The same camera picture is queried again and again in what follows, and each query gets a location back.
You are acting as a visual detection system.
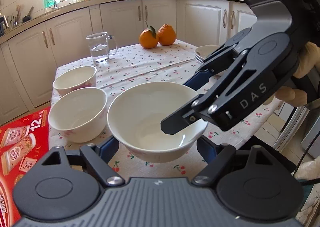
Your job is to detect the black cable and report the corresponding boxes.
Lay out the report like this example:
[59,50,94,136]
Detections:
[292,130,320,188]

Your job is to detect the pink floral bowl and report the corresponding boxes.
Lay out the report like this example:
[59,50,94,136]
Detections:
[53,66,97,97]
[48,87,107,143]

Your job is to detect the white kitchen cabinets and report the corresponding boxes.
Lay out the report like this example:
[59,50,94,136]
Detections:
[1,0,256,123]

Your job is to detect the bumpy orange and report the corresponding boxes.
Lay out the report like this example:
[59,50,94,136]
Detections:
[157,24,176,46]

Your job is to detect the right gloved hand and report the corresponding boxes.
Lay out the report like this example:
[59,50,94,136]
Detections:
[274,42,319,107]

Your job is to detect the orange with leaf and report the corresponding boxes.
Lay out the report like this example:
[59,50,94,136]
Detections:
[139,23,159,49]

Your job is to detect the large white fruit-print plate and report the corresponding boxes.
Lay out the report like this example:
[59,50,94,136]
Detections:
[195,56,204,64]

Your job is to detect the red printed carton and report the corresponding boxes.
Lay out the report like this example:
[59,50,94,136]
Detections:
[0,107,50,226]

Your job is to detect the glass mug with water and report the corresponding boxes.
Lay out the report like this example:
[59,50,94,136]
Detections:
[86,32,118,64]

